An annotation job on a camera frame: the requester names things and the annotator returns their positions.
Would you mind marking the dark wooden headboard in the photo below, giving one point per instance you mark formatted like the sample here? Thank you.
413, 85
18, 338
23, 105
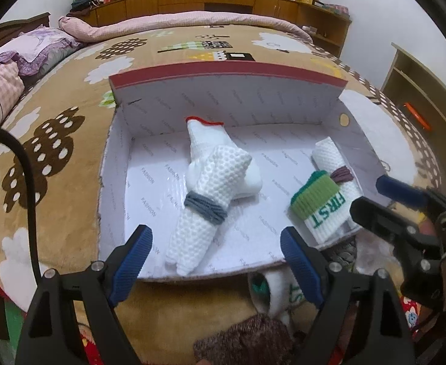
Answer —
21, 26

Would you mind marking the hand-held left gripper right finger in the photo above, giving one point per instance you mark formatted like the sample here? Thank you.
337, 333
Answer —
303, 270

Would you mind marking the purple ruffled pillow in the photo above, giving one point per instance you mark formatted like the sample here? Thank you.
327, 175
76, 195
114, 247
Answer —
36, 43

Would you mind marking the maroon knit sock roll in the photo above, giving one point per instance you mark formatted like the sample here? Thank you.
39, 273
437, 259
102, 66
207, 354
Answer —
245, 338

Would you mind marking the pink rolled quilt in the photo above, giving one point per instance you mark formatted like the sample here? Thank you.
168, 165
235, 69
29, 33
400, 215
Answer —
177, 21

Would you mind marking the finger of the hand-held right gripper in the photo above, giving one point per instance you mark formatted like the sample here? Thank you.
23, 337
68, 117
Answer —
382, 220
398, 192

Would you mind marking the white sock red trim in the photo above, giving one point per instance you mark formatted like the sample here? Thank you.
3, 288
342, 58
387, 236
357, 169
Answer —
204, 137

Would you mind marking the light wooden shelf unit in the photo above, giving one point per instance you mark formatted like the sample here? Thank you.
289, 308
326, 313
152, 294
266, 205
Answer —
417, 80

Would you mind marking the long wooden cabinet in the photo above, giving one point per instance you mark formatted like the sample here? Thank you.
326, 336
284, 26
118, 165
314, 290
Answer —
226, 0

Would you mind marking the white waffle sock purple band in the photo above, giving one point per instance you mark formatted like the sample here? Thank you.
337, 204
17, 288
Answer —
327, 156

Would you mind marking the red cardboard box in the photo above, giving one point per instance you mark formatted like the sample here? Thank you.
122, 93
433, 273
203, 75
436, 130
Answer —
150, 182

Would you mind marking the green white sock roll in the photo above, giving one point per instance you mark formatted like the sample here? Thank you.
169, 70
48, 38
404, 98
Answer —
280, 292
322, 213

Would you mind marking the red smiley bed sheet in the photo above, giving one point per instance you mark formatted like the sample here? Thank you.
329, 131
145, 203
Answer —
413, 315

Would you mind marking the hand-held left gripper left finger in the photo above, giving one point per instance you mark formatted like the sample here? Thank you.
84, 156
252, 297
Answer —
131, 266

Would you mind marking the brown plush printed blanket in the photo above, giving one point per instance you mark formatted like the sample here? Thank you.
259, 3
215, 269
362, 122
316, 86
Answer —
74, 91

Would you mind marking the orange object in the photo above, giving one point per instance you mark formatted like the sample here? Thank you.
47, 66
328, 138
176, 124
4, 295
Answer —
417, 116

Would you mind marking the white waffle sock grey band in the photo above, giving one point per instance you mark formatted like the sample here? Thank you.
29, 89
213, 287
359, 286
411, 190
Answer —
196, 235

